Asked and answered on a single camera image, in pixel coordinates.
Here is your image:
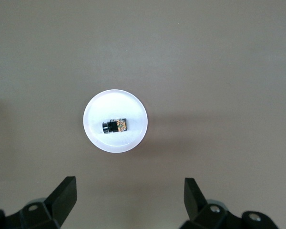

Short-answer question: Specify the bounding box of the pink round plate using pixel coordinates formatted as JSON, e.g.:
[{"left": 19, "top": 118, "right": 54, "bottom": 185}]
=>
[{"left": 82, "top": 89, "right": 149, "bottom": 154}]

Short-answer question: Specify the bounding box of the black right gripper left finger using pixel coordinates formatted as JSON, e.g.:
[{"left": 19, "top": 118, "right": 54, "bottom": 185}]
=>
[{"left": 0, "top": 176, "right": 77, "bottom": 229}]

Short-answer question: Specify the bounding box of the orange push-button switch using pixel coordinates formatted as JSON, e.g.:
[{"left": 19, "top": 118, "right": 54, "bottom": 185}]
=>
[{"left": 102, "top": 117, "right": 129, "bottom": 135}]

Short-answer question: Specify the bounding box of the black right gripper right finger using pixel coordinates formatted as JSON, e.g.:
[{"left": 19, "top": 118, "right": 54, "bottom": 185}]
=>
[{"left": 181, "top": 177, "right": 277, "bottom": 229}]

